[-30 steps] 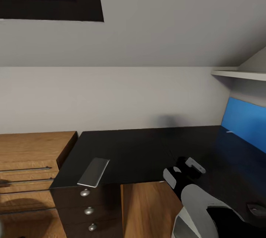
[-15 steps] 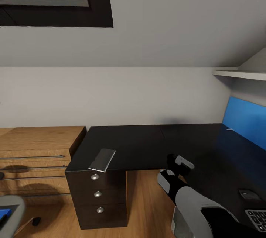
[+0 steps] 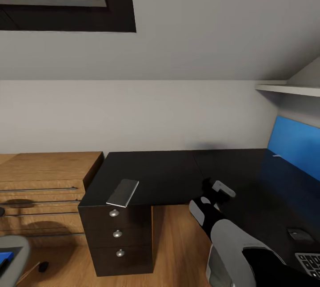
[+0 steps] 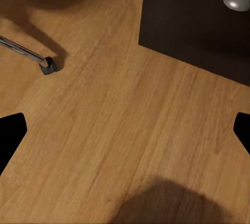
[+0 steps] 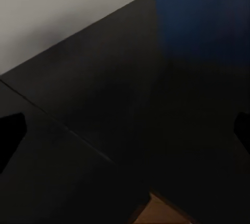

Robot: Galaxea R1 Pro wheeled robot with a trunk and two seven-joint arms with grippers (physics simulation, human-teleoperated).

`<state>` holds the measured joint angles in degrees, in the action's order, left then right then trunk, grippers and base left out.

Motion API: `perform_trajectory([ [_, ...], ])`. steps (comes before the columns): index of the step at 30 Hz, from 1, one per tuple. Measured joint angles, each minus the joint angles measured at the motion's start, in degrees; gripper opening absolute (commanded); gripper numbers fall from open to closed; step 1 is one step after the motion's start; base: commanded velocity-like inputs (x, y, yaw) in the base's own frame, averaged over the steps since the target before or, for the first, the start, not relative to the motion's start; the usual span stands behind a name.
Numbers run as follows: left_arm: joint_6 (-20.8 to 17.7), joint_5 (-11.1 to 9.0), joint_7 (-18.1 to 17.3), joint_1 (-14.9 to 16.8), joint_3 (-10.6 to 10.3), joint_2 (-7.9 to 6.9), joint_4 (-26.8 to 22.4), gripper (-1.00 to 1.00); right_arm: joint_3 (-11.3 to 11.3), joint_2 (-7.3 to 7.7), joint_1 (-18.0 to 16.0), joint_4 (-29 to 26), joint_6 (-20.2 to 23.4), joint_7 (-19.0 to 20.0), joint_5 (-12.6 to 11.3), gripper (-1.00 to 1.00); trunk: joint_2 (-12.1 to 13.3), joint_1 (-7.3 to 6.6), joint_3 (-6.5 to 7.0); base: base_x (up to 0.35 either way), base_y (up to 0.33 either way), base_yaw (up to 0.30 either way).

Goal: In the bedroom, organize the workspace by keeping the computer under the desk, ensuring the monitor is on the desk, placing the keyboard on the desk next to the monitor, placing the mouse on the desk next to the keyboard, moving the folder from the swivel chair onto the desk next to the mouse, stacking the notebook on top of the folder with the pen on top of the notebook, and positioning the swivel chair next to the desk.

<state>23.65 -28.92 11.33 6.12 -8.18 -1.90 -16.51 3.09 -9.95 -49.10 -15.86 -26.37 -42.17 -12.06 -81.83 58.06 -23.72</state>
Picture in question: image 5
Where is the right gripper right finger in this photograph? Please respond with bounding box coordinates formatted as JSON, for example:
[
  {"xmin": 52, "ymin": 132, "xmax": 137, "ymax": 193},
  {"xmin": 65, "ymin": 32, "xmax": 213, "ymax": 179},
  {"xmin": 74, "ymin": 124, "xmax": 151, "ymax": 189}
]
[{"xmin": 233, "ymin": 112, "xmax": 250, "ymax": 154}]

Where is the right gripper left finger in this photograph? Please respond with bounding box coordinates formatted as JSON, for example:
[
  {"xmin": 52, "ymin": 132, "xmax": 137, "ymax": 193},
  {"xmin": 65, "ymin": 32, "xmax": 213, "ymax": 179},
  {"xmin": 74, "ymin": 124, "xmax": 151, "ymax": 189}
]
[{"xmin": 0, "ymin": 113, "xmax": 27, "ymax": 175}]

